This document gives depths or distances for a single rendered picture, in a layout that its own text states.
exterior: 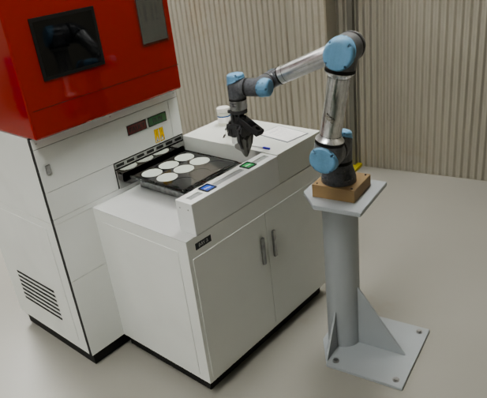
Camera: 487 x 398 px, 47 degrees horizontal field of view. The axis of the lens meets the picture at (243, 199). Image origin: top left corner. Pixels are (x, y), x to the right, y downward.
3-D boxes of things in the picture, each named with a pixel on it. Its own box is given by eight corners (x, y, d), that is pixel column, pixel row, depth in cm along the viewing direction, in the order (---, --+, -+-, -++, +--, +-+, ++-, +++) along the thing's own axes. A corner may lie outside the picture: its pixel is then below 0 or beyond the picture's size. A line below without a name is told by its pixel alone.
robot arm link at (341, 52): (345, 166, 234) (367, 33, 207) (333, 180, 222) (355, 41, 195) (318, 159, 238) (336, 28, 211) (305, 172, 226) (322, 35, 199)
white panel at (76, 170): (51, 224, 248) (26, 139, 231) (184, 159, 301) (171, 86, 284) (55, 226, 246) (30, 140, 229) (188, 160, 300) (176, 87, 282)
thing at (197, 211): (180, 230, 231) (174, 200, 225) (264, 180, 267) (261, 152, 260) (196, 236, 225) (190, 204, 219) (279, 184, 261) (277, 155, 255)
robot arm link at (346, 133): (356, 155, 242) (356, 125, 237) (346, 167, 232) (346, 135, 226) (329, 152, 248) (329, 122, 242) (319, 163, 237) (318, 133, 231)
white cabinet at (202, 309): (126, 347, 295) (91, 208, 260) (245, 260, 358) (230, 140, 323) (215, 399, 255) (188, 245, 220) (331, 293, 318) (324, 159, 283)
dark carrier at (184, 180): (132, 176, 269) (132, 174, 269) (185, 152, 291) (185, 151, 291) (182, 190, 247) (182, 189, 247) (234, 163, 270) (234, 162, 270)
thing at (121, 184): (118, 188, 270) (114, 170, 266) (184, 156, 298) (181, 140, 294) (121, 189, 269) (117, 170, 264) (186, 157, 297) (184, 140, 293)
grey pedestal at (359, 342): (429, 332, 280) (436, 182, 245) (402, 391, 248) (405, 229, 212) (334, 306, 307) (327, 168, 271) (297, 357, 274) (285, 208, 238)
